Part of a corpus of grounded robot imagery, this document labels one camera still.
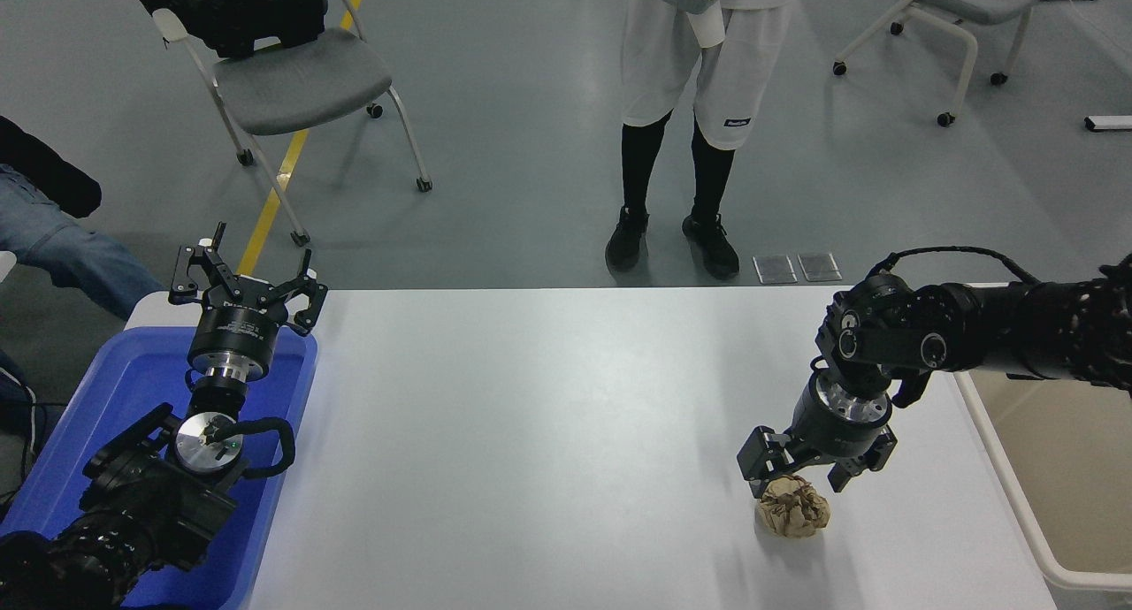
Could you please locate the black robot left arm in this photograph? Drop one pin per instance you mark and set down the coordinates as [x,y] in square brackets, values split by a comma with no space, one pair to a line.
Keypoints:
[150,495]

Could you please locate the grey metal floor plate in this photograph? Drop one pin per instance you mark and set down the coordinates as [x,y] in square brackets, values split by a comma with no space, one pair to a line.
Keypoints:
[819,267]
[775,270]

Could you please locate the large pale bin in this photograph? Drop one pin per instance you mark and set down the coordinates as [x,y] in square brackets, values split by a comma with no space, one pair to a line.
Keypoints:
[1070,468]

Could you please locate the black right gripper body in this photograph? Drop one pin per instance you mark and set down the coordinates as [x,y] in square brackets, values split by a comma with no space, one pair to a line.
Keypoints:
[831,433]

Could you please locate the person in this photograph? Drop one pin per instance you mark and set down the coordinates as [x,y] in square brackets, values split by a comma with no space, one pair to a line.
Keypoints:
[62,247]
[659,71]

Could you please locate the black padded jacket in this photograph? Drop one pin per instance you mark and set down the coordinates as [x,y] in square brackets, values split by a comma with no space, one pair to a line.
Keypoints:
[230,9]

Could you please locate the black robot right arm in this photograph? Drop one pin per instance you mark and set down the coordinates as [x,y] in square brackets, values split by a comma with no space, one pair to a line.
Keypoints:
[999,331]

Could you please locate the white paper cup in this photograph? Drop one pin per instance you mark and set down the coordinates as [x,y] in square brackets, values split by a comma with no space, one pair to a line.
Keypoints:
[707,31]

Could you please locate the white flat bar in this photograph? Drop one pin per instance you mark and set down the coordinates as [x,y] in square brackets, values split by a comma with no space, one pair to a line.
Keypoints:
[1110,124]

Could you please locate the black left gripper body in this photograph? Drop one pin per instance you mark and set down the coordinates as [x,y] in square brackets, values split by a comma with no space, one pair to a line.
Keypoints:
[234,327]

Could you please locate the white side table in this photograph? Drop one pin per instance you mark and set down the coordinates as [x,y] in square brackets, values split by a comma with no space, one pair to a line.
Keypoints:
[155,309]

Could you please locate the blue plastic tray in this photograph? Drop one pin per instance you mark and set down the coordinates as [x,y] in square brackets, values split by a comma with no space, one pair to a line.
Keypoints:
[115,371]

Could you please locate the tan paper ball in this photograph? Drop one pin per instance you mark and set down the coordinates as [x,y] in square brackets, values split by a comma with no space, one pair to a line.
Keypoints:
[794,511]

